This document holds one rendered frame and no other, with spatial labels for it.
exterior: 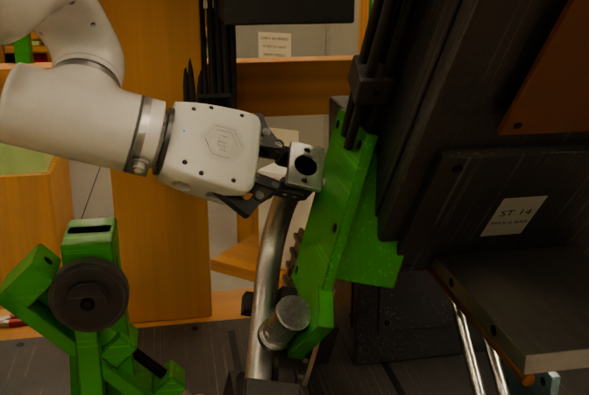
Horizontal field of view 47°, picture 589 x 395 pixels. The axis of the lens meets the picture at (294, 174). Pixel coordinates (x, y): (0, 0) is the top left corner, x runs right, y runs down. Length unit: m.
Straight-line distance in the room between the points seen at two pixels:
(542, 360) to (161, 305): 0.67
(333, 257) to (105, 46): 0.33
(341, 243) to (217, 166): 0.15
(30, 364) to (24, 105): 0.44
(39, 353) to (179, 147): 0.45
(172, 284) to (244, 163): 0.41
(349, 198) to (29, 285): 0.32
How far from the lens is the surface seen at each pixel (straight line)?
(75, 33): 0.76
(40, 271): 0.72
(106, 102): 0.71
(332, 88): 1.12
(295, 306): 0.71
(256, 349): 0.80
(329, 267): 0.69
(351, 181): 0.67
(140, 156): 0.71
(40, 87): 0.71
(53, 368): 1.02
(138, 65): 0.99
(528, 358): 0.59
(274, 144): 0.77
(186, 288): 1.10
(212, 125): 0.74
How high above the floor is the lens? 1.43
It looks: 18 degrees down
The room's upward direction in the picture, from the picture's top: straight up
